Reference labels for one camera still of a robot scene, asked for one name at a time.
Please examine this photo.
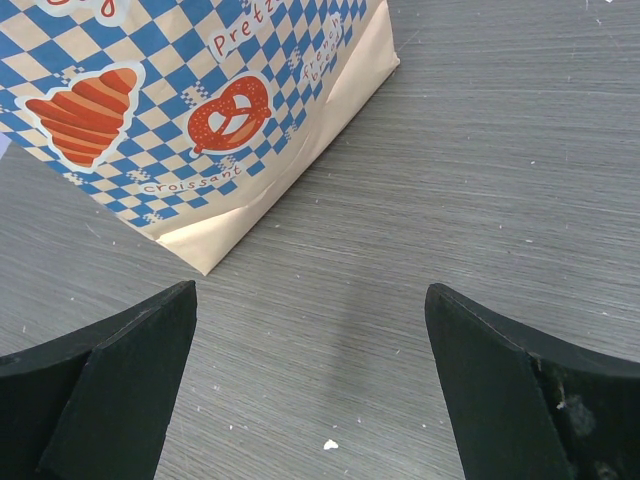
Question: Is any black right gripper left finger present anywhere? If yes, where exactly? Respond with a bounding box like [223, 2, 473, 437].
[1, 281, 197, 480]

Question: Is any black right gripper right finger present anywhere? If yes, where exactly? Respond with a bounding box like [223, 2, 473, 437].
[425, 283, 639, 479]

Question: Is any blue checkered paper bag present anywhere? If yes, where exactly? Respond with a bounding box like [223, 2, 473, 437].
[1, 1, 399, 273]

